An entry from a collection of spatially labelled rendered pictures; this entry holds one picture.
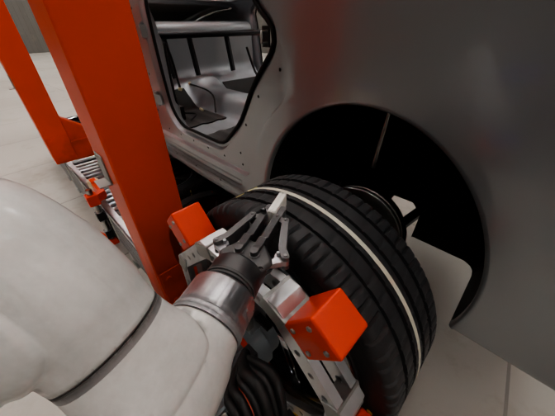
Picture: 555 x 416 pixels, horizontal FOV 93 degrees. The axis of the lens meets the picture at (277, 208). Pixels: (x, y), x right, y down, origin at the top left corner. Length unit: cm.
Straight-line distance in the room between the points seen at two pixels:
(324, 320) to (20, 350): 31
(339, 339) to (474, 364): 156
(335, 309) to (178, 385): 23
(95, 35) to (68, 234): 59
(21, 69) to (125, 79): 194
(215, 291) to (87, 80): 59
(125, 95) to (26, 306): 63
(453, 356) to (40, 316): 184
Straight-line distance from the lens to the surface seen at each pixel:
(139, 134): 83
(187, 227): 65
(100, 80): 78
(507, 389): 196
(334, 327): 41
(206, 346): 28
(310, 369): 50
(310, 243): 48
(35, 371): 25
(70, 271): 23
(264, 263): 38
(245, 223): 45
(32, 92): 272
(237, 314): 32
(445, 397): 177
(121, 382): 26
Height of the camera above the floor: 149
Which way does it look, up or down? 36 degrees down
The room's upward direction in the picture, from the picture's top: straight up
